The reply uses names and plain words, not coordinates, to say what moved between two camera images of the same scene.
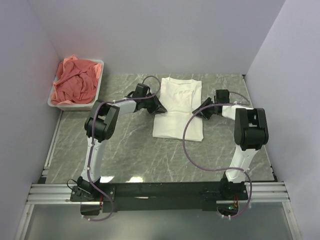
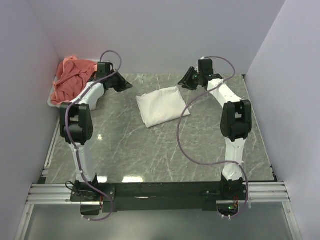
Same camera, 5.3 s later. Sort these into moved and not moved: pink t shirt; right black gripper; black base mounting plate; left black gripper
Moved: right black gripper; left black gripper
Not moved: pink t shirt; black base mounting plate
